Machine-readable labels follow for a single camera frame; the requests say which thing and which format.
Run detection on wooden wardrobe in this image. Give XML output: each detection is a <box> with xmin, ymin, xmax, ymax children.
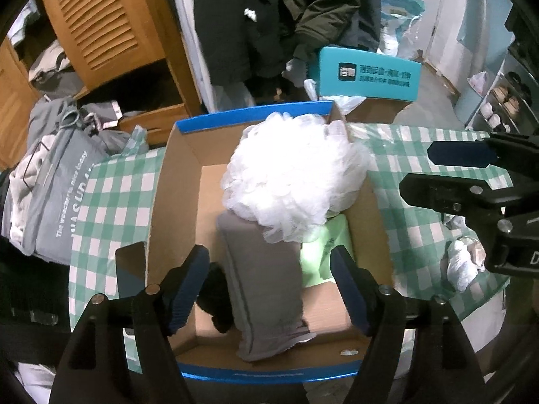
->
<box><xmin>0</xmin><ymin>0</ymin><xmax>203</xmax><ymax>169</ymax></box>

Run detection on white mesh bath sponge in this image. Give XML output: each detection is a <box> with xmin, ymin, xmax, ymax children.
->
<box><xmin>220</xmin><ymin>111</ymin><xmax>373</xmax><ymax>245</ymax></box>

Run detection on grey hoodie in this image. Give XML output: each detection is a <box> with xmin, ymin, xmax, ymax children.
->
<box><xmin>29</xmin><ymin>97</ymin><xmax>135</xmax><ymax>156</ymax></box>

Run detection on grey folded clothes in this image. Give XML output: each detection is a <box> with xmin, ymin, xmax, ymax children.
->
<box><xmin>27</xmin><ymin>40</ymin><xmax>91</xmax><ymax>93</ymax></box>

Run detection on wooden louvered wardrobe door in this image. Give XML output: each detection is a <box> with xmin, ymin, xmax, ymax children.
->
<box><xmin>40</xmin><ymin>0</ymin><xmax>167</xmax><ymax>91</ymax></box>
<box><xmin>0</xmin><ymin>38</ymin><xmax>43</xmax><ymax>169</ymax></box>

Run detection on small white bin bag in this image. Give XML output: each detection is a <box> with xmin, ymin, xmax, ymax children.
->
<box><xmin>467</xmin><ymin>71</ymin><xmax>491</xmax><ymax>93</ymax></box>

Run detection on black sock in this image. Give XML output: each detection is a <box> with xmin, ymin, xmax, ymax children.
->
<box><xmin>197</xmin><ymin>262</ymin><xmax>234</xmax><ymax>334</ymax></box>

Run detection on olive green jacket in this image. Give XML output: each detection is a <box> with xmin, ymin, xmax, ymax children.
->
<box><xmin>248</xmin><ymin>0</ymin><xmax>358</xmax><ymax>62</ymax></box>

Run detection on black hanging coat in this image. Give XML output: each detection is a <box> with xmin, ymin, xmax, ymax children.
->
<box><xmin>191</xmin><ymin>0</ymin><xmax>295</xmax><ymax>93</ymax></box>

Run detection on white cloth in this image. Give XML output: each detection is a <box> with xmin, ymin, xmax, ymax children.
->
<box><xmin>446</xmin><ymin>239</ymin><xmax>481</xmax><ymax>292</ymax></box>

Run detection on group of shoes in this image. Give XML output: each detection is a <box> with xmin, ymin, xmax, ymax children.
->
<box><xmin>480</xmin><ymin>73</ymin><xmax>531</xmax><ymax>133</ymax></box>

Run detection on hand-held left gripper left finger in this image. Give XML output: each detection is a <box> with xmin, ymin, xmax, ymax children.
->
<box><xmin>55</xmin><ymin>244</ymin><xmax>210</xmax><ymax>404</ymax></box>

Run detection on dark navy jacket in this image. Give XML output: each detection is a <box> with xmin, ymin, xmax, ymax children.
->
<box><xmin>345</xmin><ymin>0</ymin><xmax>382</xmax><ymax>51</ymax></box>

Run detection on grey towel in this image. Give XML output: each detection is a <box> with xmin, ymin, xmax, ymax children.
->
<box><xmin>216</xmin><ymin>211</ymin><xmax>317</xmax><ymax>362</ymax></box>

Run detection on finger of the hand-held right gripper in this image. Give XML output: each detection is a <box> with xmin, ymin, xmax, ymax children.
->
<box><xmin>398</xmin><ymin>173</ymin><xmax>523</xmax><ymax>240</ymax></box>
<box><xmin>427</xmin><ymin>134</ymin><xmax>539</xmax><ymax>173</ymax></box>

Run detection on blue-rimmed cardboard box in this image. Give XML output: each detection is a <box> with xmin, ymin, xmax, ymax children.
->
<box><xmin>145</xmin><ymin>101</ymin><xmax>397</xmax><ymax>383</ymax></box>

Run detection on metal shoe rack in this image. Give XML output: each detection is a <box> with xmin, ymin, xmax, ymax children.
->
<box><xmin>465</xmin><ymin>8</ymin><xmax>539</xmax><ymax>135</ymax></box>

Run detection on white garment in wardrobe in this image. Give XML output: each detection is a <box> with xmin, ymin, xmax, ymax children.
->
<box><xmin>6</xmin><ymin>0</ymin><xmax>43</xmax><ymax>47</ymax></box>

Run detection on white door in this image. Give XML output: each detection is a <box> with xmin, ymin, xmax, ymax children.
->
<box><xmin>425</xmin><ymin>0</ymin><xmax>476</xmax><ymax>80</ymax></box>

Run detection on blue and white plastic bag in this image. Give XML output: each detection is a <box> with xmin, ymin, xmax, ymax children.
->
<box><xmin>377</xmin><ymin>0</ymin><xmax>426</xmax><ymax>60</ymax></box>

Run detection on light green cloth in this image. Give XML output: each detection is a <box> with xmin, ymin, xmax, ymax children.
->
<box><xmin>300</xmin><ymin>214</ymin><xmax>355</xmax><ymax>289</ymax></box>

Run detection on green checked tablecloth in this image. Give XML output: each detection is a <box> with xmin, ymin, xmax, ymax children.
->
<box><xmin>67</xmin><ymin>122</ymin><xmax>523</xmax><ymax>377</ymax></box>

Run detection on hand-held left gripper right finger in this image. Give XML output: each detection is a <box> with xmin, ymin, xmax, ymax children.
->
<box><xmin>329</xmin><ymin>246</ymin><xmax>489</xmax><ymax>404</ymax></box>

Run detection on grey printed laundry bag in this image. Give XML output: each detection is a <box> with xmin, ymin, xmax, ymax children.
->
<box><xmin>0</xmin><ymin>128</ymin><xmax>127</xmax><ymax>266</ymax></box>

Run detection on teal printed box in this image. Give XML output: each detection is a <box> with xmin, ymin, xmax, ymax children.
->
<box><xmin>314</xmin><ymin>46</ymin><xmax>423</xmax><ymax>102</ymax></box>

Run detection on white hanging shirt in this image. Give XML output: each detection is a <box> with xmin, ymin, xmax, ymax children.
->
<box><xmin>170</xmin><ymin>0</ymin><xmax>257</xmax><ymax>112</ymax></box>

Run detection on beige cloth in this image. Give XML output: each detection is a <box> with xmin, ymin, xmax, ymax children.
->
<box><xmin>471</xmin><ymin>239</ymin><xmax>487</xmax><ymax>267</ymax></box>

